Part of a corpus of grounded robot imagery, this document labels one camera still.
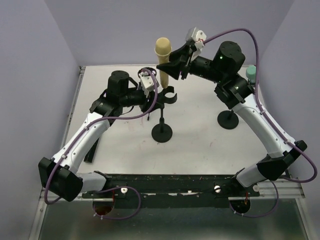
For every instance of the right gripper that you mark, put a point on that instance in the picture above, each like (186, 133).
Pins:
(180, 60)

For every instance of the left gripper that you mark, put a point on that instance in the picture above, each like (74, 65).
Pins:
(146, 106)

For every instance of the beige microphone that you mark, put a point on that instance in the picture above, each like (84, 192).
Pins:
(163, 50)

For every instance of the black round-base clip stand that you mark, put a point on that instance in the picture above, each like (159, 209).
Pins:
(162, 132)

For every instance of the teal microphone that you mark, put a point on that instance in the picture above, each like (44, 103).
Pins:
(251, 74)

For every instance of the black silver-head microphone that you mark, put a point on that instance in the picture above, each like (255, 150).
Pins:
(89, 157)

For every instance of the black tripod shock-mount stand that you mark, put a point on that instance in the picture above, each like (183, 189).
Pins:
(141, 95)

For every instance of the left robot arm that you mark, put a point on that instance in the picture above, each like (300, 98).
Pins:
(59, 173)

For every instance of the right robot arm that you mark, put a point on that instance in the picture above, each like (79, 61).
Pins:
(239, 96)

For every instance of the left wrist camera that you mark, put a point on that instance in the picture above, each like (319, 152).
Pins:
(147, 83)

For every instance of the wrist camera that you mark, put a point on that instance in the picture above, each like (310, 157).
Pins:
(147, 83)
(195, 40)

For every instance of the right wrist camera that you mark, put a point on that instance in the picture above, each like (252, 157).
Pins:
(195, 40)

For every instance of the black mounting rail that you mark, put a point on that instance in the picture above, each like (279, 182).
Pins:
(163, 191)

